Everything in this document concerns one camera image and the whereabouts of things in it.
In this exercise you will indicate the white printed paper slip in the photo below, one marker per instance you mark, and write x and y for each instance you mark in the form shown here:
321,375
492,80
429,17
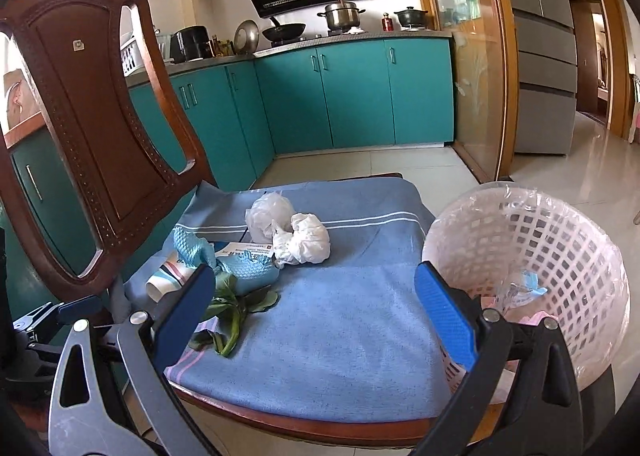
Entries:
240,251

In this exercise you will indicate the light teal plastic wrapper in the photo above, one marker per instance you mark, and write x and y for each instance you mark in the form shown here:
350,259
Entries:
532,286

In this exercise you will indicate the white paper cup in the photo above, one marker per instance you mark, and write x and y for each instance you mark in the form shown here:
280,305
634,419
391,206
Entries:
167,278

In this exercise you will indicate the white tissue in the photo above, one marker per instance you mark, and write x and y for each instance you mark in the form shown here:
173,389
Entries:
310,241

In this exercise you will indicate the pink white plastic bag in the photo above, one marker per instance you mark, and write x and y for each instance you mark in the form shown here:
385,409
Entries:
530,320

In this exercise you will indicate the white plastic crate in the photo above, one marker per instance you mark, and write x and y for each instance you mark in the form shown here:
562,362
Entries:
132,59

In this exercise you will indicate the pink hanging cloth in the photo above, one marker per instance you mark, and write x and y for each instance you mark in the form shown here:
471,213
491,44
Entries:
636,126

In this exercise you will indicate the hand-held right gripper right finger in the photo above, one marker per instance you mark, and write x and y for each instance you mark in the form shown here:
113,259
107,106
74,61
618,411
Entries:
445,316

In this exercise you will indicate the black air fryer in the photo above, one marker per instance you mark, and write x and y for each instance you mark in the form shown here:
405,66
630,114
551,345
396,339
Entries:
189,44

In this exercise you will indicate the steel cooking pot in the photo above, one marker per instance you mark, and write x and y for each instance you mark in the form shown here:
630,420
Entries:
342,16

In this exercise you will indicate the green vegetable leaves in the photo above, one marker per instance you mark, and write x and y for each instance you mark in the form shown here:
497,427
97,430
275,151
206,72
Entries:
260,301

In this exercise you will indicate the red bottle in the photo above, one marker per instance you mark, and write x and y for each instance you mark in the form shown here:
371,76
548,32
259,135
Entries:
387,24

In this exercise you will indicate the white lattice waste basket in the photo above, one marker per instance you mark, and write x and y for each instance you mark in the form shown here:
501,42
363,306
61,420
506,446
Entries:
575,261

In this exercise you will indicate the black lidded pot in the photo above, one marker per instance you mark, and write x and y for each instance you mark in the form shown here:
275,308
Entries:
411,19

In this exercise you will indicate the blue striped seat cloth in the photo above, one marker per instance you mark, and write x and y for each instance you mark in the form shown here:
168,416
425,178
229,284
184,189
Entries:
340,336

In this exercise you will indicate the teal stove base cabinet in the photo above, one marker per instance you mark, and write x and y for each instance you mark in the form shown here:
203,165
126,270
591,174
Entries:
360,96

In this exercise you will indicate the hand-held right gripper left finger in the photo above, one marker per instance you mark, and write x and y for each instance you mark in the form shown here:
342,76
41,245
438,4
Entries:
185,306

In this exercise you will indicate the carved wooden chair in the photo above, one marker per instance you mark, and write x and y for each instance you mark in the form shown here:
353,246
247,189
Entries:
90,111

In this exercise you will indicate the dark sauce bottle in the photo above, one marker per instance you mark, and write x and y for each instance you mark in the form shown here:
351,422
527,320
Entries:
216,45

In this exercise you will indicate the white rag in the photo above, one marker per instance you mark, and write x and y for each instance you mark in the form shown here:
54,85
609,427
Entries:
352,30

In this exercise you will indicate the teal side base cabinet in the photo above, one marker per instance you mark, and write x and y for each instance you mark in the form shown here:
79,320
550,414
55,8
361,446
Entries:
235,126

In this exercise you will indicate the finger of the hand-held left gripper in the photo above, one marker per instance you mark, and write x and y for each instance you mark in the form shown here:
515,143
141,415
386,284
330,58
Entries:
80,308

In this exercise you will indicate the steel pot lid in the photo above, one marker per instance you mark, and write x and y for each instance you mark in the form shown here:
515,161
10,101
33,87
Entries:
246,36

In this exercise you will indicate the wood-framed glass door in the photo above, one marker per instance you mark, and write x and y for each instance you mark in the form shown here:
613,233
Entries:
475,61

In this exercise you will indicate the silver refrigerator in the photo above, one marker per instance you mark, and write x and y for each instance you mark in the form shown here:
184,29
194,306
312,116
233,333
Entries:
540,46

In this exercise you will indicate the wood-topped teal cabinet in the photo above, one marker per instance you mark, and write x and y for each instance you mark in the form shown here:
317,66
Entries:
55,206

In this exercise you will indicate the black wok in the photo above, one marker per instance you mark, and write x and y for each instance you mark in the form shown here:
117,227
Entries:
285,31

